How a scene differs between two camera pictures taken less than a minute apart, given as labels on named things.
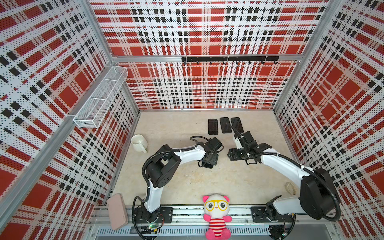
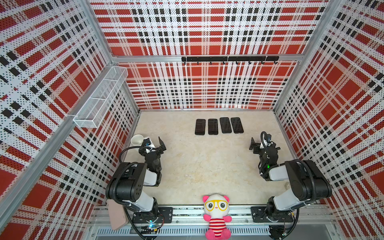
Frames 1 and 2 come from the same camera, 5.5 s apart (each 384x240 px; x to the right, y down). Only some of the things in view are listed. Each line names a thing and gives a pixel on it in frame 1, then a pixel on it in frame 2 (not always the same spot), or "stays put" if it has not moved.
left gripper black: (214, 158) to (159, 150)
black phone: (225, 129) stays put
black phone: (236, 122) stays put
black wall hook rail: (230, 58) stays put
